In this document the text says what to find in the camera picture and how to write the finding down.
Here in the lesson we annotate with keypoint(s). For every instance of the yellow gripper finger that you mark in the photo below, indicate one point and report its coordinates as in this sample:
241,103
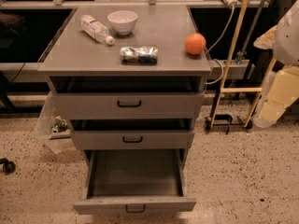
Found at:
280,92

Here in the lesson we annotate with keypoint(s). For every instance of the crushed silver redbull can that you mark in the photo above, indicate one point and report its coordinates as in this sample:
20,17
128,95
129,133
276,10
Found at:
139,54

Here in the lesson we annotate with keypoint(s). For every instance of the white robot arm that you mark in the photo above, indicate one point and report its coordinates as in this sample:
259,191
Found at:
283,39

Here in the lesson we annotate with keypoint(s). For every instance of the grey top drawer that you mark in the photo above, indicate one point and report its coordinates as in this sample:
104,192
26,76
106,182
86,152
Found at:
128,105

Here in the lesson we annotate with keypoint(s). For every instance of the grey drawer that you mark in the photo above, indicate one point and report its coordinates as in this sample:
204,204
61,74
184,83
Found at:
96,140
128,105
134,181

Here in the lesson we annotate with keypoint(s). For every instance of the grey drawer cabinet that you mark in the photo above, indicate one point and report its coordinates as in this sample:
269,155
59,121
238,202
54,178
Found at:
144,91

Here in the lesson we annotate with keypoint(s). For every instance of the grey middle drawer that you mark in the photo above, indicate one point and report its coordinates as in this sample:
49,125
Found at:
96,140

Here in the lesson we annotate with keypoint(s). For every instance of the grey bottom drawer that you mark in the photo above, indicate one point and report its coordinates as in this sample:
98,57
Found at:
134,181

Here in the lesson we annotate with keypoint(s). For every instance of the orange fruit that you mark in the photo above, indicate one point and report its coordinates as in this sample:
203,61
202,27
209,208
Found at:
195,44

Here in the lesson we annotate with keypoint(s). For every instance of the white ceramic bowl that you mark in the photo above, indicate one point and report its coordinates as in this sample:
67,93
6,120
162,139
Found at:
123,21

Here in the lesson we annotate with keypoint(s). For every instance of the clear plastic water bottle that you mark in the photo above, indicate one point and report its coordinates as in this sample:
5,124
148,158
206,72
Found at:
96,30

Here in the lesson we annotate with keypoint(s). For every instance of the clear plastic bag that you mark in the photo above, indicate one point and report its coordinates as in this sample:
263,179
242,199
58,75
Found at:
51,130

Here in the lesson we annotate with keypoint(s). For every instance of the black caster wheel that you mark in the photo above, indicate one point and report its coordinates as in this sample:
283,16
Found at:
8,166

